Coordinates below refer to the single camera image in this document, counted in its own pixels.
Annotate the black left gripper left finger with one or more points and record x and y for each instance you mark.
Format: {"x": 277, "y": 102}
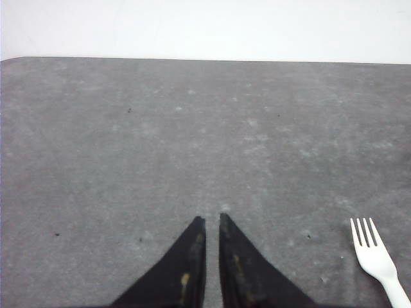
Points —
{"x": 178, "y": 279}

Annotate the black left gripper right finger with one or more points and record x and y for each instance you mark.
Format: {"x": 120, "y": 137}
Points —
{"x": 247, "y": 279}

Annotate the white plastic fork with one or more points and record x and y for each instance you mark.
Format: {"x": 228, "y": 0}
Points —
{"x": 375, "y": 260}

